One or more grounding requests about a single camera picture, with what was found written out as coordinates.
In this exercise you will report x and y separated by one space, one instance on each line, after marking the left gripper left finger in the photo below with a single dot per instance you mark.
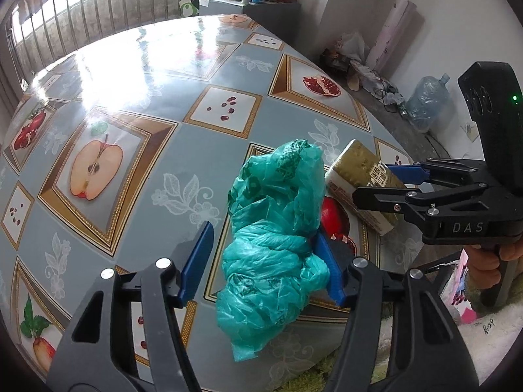
96 352

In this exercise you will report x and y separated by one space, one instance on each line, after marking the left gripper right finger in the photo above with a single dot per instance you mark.
427 351

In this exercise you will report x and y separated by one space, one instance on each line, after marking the gold cigarette box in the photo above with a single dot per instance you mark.
357 167

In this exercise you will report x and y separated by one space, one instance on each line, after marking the teal plastic bag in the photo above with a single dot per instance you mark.
269 267

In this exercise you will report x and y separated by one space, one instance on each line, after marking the person's right hand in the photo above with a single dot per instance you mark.
484 265

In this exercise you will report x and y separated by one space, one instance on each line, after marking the large clear water jug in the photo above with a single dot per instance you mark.
429 98

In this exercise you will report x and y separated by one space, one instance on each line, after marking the pink rolled mat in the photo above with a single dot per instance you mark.
396 23

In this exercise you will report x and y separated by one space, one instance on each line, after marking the floor clutter pile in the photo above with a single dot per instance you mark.
346 56

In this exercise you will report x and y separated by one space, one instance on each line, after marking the fruit pattern tablecloth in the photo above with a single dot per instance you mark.
126 147

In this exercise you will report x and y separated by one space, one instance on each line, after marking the grey cabinet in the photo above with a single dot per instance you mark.
281 19

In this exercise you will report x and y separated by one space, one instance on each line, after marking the metal balcony railing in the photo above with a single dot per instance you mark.
39 32

